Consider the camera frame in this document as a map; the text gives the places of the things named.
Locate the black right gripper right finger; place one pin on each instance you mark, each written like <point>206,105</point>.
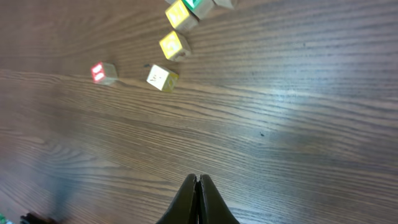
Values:
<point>212,208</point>

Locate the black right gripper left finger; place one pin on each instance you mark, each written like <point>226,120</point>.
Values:
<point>183,208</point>

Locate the plain cream wooden block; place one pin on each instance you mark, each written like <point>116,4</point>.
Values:
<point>162,78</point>

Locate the red letter wooden block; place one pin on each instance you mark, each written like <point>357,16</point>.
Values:
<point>104,73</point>

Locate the yellow wooden block lower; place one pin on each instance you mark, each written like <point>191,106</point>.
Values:
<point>175,47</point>

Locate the yellow wooden block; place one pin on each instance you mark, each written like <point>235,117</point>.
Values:
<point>180,18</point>
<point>175,47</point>

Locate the yellow wooden block upper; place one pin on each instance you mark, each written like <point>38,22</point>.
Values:
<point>180,18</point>

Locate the green letter wooden block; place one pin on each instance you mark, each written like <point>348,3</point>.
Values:
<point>200,8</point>

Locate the red symbol wooden block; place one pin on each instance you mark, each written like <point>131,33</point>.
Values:
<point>229,4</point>

